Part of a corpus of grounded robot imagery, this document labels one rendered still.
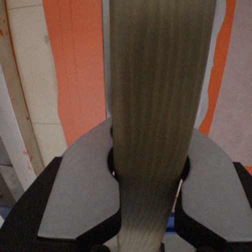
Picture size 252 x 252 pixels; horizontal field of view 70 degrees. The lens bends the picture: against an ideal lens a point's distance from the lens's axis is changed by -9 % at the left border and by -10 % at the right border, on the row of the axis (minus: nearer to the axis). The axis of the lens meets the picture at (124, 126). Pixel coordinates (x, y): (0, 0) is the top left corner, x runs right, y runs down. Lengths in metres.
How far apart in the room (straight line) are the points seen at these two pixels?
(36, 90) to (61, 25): 0.10
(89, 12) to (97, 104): 0.12
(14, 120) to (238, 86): 0.31
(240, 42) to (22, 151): 0.33
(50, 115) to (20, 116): 0.04
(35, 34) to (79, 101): 0.10
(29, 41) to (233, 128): 0.31
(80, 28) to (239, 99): 0.23
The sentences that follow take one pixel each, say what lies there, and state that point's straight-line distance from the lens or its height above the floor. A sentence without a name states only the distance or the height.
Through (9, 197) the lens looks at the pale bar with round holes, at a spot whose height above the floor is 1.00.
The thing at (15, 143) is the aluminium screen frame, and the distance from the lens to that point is 0.32.
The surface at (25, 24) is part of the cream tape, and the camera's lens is 0.28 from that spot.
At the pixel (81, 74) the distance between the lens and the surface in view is 0.26.
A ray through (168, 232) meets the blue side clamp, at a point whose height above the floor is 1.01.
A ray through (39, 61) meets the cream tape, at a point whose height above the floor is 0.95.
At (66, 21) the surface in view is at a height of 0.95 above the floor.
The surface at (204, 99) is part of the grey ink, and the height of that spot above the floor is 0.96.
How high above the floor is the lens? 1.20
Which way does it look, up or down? 57 degrees down
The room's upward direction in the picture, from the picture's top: 174 degrees counter-clockwise
